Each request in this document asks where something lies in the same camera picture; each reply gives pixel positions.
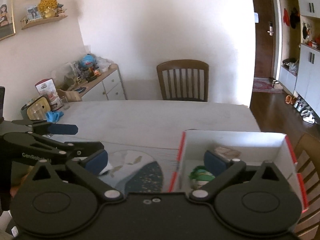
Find printed table mat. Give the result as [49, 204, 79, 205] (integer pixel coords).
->
[52, 135, 178, 194]

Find white sneakers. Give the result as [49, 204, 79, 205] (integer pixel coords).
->
[294, 99, 316, 124]

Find white side cabinet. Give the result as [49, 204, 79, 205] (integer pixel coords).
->
[57, 63, 127, 102]

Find red white snack bag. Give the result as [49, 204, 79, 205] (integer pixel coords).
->
[35, 79, 63, 111]

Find green haired doll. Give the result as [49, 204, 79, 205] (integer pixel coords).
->
[189, 166, 215, 190]

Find framed wall picture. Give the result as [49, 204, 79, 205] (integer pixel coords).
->
[0, 0, 16, 41]

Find blue cloth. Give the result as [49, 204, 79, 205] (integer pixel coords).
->
[46, 111, 64, 123]

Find red shoe box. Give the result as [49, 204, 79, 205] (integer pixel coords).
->
[168, 130, 309, 212]

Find yellow tissue box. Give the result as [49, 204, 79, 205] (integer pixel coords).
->
[21, 96, 51, 120]

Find orange slippers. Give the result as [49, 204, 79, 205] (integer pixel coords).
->
[285, 95, 297, 105]

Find wooden slat chair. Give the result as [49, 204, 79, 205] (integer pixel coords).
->
[156, 60, 209, 102]

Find blue globe toy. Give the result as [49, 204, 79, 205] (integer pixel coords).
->
[80, 54, 96, 69]

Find brown entrance door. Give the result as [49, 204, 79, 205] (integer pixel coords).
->
[253, 0, 275, 78]

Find operator hand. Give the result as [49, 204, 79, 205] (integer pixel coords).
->
[10, 172, 30, 198]

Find white wall cabinet unit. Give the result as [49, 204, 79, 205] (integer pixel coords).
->
[277, 0, 319, 115]

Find wall shelf with decor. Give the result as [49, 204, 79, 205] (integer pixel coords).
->
[20, 0, 68, 30]

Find door rug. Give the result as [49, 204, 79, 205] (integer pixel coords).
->
[252, 77, 283, 93]

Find white mesh bag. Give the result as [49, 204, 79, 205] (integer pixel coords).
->
[99, 163, 113, 176]

